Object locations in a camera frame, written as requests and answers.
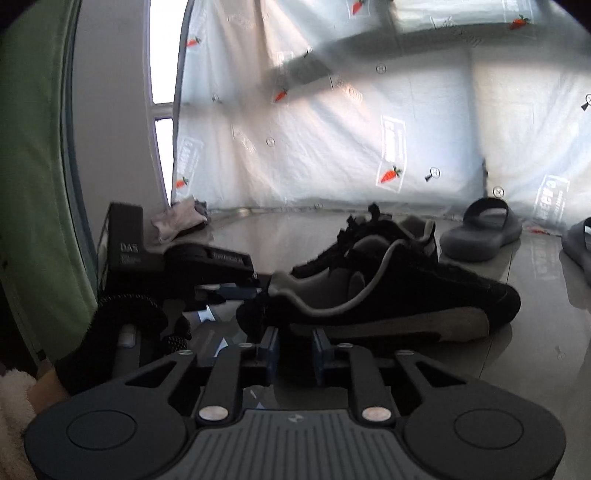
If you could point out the dark grey slide sandal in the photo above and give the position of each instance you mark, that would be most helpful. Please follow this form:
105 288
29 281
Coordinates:
579 249
480 235

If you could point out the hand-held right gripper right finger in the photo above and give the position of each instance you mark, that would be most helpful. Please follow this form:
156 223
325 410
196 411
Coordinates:
319 355

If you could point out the person's left hand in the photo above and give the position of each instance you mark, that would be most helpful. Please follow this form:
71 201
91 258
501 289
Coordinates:
134 314

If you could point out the crumpled grey cloth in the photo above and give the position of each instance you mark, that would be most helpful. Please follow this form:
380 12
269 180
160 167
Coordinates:
178 221

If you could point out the black suede sneaker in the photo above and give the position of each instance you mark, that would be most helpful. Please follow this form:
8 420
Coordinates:
415 300
383 230

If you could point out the person's left forearm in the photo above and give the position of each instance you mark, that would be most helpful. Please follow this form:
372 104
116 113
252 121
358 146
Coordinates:
14 415

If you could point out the printed white sheet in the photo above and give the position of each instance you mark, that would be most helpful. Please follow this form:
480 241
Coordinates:
369 115

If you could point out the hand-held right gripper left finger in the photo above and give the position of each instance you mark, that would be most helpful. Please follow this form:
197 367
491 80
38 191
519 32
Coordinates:
272 353

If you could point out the green curtain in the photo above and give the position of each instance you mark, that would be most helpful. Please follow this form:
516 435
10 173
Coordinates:
37 184

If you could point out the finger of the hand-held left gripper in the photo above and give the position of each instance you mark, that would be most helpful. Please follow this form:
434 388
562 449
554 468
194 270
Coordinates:
233 291

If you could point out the window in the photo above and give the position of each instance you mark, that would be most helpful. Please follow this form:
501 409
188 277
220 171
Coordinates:
159 46

